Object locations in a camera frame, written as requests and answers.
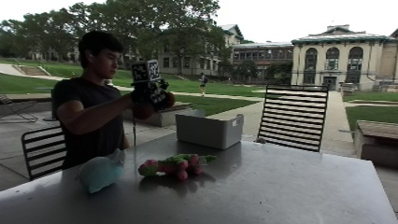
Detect concrete bench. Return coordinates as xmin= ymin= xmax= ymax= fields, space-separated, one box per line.
xmin=124 ymin=101 xmax=194 ymax=128

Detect white cube with black markers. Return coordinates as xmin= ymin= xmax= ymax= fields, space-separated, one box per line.
xmin=129 ymin=59 xmax=161 ymax=84

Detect person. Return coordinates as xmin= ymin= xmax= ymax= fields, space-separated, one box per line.
xmin=198 ymin=72 xmax=209 ymax=97
xmin=50 ymin=30 xmax=177 ymax=171

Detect grey plastic bin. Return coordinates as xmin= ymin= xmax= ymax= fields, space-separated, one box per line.
xmin=174 ymin=109 xmax=245 ymax=150

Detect large green trees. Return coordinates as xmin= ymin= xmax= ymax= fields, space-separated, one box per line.
xmin=0 ymin=0 xmax=255 ymax=76

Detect pink and green soft toy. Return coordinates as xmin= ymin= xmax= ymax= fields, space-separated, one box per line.
xmin=137 ymin=153 xmax=218 ymax=182

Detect brick building with many windows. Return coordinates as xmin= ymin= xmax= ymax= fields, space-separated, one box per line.
xmin=157 ymin=23 xmax=294 ymax=84

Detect teal soft toy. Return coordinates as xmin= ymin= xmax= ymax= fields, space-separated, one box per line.
xmin=78 ymin=148 xmax=126 ymax=194

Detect black slatted metal chair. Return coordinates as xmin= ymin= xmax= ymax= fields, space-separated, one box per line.
xmin=255 ymin=83 xmax=331 ymax=153
xmin=20 ymin=125 xmax=68 ymax=181

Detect metal lounge chair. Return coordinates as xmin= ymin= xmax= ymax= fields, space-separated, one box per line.
xmin=0 ymin=91 xmax=40 ymax=123

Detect cream building with arched windows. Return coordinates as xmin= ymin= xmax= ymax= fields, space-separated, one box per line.
xmin=290 ymin=24 xmax=398 ymax=91

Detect stone planter with wooden top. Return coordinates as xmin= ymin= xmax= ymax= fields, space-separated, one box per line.
xmin=353 ymin=119 xmax=398 ymax=170

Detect thin black glove cable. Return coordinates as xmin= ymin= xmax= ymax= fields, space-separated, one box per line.
xmin=132 ymin=115 xmax=138 ymax=185

